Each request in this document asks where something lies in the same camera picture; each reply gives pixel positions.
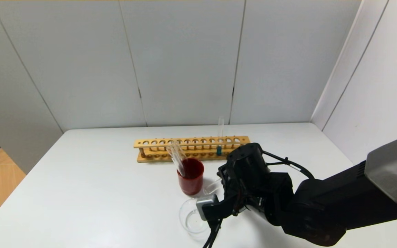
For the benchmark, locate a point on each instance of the clear glass bowl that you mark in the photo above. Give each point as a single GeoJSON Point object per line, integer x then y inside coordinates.
{"type": "Point", "coordinates": [190, 220]}

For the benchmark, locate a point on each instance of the blue pigment test tube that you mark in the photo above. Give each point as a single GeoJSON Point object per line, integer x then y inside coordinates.
{"type": "Point", "coordinates": [220, 150]}

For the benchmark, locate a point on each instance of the empty clear test tube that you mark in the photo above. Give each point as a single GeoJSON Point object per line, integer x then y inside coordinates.
{"type": "Point", "coordinates": [179, 156]}
{"type": "Point", "coordinates": [177, 162]}
{"type": "Point", "coordinates": [181, 153]}

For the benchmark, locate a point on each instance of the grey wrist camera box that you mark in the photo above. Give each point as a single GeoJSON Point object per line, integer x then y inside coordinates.
{"type": "Point", "coordinates": [206, 206]}

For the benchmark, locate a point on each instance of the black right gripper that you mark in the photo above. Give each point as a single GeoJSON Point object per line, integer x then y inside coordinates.
{"type": "Point", "coordinates": [253, 201]}

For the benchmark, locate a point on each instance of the wooden test tube rack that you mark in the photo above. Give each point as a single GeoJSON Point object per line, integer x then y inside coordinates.
{"type": "Point", "coordinates": [157, 157]}

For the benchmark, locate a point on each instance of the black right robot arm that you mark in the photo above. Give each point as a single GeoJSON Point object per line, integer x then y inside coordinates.
{"type": "Point", "coordinates": [322, 206]}

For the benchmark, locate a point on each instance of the red cup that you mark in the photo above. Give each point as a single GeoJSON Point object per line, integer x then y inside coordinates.
{"type": "Point", "coordinates": [191, 182]}

